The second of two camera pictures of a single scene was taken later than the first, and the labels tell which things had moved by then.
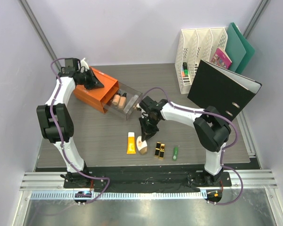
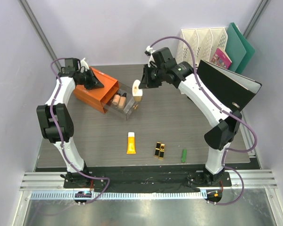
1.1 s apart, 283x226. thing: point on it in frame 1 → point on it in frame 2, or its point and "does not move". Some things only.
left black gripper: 90,78 does not move
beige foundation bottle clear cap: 116,99 does not move
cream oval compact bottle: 141,146 → 137,92
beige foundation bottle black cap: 122,101 does not move
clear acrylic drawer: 124,100 does not move
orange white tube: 131,149 does not move
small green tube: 175,153 → 184,155
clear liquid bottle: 130,103 does not move
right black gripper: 148,133 → 146,83
